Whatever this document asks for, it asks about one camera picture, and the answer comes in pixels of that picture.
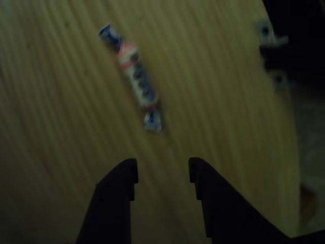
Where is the white red blue candy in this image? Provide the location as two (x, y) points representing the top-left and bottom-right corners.
(98, 24), (163, 133)

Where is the small metal corner bracket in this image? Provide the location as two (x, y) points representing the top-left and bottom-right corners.
(255, 19), (289, 48)
(271, 72), (289, 92)

